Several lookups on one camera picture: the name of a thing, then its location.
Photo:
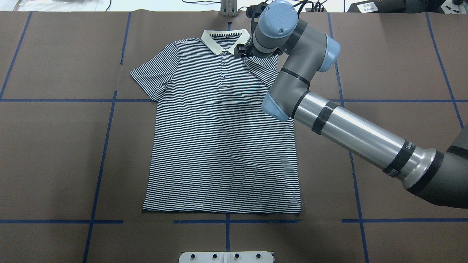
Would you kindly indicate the striped polo shirt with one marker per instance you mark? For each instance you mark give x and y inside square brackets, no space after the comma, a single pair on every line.
[215,150]

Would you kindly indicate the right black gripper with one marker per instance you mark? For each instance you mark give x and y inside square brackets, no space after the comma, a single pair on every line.
[242,51]

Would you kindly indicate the black box with label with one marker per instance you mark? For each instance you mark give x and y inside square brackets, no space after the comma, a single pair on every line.
[377,6]

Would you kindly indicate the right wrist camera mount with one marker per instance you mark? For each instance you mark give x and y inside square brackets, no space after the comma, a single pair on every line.
[254,11]

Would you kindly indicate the aluminium frame post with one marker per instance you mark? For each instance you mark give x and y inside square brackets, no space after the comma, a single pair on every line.
[228,8]

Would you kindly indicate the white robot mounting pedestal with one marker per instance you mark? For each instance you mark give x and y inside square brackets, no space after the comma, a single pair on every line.
[227,257]

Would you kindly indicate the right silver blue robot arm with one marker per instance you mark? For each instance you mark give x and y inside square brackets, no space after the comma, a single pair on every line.
[439,178]

